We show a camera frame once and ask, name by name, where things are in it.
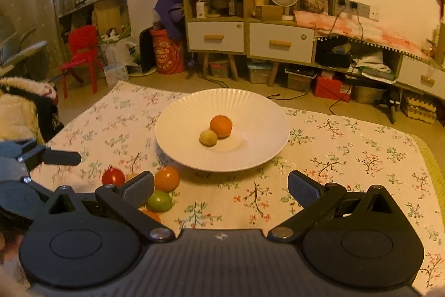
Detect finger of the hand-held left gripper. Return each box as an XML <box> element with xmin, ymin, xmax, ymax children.
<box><xmin>0</xmin><ymin>139</ymin><xmax>82</xmax><ymax>167</ymax></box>
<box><xmin>21</xmin><ymin>175</ymin><xmax>58</xmax><ymax>196</ymax></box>

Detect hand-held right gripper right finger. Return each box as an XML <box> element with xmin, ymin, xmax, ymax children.
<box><xmin>267</xmin><ymin>170</ymin><xmax>400</xmax><ymax>244</ymax></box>

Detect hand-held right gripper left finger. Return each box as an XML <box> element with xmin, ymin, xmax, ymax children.
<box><xmin>47</xmin><ymin>171</ymin><xmax>176</xmax><ymax>244</ymax></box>

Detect green jujube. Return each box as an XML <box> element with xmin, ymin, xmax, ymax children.
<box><xmin>146</xmin><ymin>190</ymin><xmax>173</xmax><ymax>213</ymax></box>

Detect red tomato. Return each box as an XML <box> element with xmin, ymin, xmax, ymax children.
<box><xmin>101</xmin><ymin>165</ymin><xmax>126</xmax><ymax>187</ymax></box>

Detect orange tomato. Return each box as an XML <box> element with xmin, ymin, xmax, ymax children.
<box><xmin>154</xmin><ymin>165</ymin><xmax>181</xmax><ymax>192</ymax></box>

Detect white ribbed plate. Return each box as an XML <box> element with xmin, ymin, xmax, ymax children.
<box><xmin>155</xmin><ymin>88</ymin><xmax>290</xmax><ymax>173</ymax></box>

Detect floral tablecloth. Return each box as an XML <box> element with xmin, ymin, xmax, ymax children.
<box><xmin>31</xmin><ymin>80</ymin><xmax>445</xmax><ymax>294</ymax></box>

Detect beige and black fleece jacket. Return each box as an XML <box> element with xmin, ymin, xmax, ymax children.
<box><xmin>0</xmin><ymin>76</ymin><xmax>65</xmax><ymax>144</ymax></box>

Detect tissue box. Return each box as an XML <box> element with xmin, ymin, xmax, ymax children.
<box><xmin>103</xmin><ymin>63</ymin><xmax>130</xmax><ymax>86</ymax></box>

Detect red cardboard box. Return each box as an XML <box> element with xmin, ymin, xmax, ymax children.
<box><xmin>313</xmin><ymin>74</ymin><xmax>353</xmax><ymax>103</ymax></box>

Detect large orange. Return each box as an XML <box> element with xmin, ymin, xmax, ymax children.
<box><xmin>209</xmin><ymin>115</ymin><xmax>233</xmax><ymax>139</ymax></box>

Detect clear plastic storage box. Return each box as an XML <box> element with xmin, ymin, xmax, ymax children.
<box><xmin>285</xmin><ymin>67</ymin><xmax>318</xmax><ymax>92</ymax></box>
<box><xmin>209</xmin><ymin>60</ymin><xmax>231</xmax><ymax>78</ymax></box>
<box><xmin>247</xmin><ymin>60</ymin><xmax>273</xmax><ymax>85</ymax></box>

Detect red plastic chair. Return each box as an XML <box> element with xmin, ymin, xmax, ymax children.
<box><xmin>60</xmin><ymin>25</ymin><xmax>105</xmax><ymax>99</ymax></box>

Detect beige plastic basin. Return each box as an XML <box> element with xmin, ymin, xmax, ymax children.
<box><xmin>353</xmin><ymin>85</ymin><xmax>385</xmax><ymax>104</ymax></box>

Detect grey chair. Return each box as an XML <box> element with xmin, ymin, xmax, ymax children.
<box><xmin>0</xmin><ymin>15</ymin><xmax>49</xmax><ymax>78</ymax></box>

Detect white plastic bag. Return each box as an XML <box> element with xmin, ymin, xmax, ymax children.
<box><xmin>101</xmin><ymin>36</ymin><xmax>141</xmax><ymax>75</ymax></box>

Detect black tripod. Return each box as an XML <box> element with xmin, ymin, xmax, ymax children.
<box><xmin>375</xmin><ymin>90</ymin><xmax>404</xmax><ymax>124</ymax></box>

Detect yellow woven mat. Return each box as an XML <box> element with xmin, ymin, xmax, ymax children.
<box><xmin>412</xmin><ymin>135</ymin><xmax>445</xmax><ymax>214</ymax></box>

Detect black box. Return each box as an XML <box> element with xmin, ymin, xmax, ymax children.
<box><xmin>318</xmin><ymin>48</ymin><xmax>353</xmax><ymax>68</ymax></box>

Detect black flat panel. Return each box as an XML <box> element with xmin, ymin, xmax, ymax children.
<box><xmin>139</xmin><ymin>27</ymin><xmax>156</xmax><ymax>73</ymax></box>

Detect red printed drum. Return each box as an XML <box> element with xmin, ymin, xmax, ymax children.
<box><xmin>150</xmin><ymin>27</ymin><xmax>186</xmax><ymax>75</ymax></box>

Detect stack of egg cartons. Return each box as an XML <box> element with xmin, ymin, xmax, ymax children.
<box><xmin>400</xmin><ymin>92</ymin><xmax>438</xmax><ymax>125</ymax></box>

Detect pile of white papers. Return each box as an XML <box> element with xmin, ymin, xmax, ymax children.
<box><xmin>355</xmin><ymin>50</ymin><xmax>397</xmax><ymax>80</ymax></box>

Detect low wooden cabinet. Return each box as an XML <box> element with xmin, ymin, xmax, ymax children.
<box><xmin>246</xmin><ymin>17</ymin><xmax>318</xmax><ymax>87</ymax></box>

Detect long wooden media cabinet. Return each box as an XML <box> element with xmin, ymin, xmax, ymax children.
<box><xmin>315</xmin><ymin>36</ymin><xmax>445</xmax><ymax>99</ymax></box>

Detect tall wooden cabinet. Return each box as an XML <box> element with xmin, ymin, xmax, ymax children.
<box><xmin>180</xmin><ymin>0</ymin><xmax>257</xmax><ymax>82</ymax></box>

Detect pink patterned cloth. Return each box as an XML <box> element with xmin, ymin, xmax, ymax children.
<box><xmin>294</xmin><ymin>10</ymin><xmax>432</xmax><ymax>63</ymax></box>

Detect purple plush toy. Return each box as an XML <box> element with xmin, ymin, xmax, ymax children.
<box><xmin>153</xmin><ymin>0</ymin><xmax>186</xmax><ymax>40</ymax></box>

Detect small cardboard box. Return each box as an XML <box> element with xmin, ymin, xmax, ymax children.
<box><xmin>255</xmin><ymin>5</ymin><xmax>284</xmax><ymax>21</ymax></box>

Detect white carton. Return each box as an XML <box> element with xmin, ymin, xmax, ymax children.
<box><xmin>195</xmin><ymin>0</ymin><xmax>210</xmax><ymax>18</ymax></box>

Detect wall power outlets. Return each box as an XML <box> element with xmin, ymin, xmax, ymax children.
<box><xmin>335</xmin><ymin>0</ymin><xmax>371</xmax><ymax>17</ymax></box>

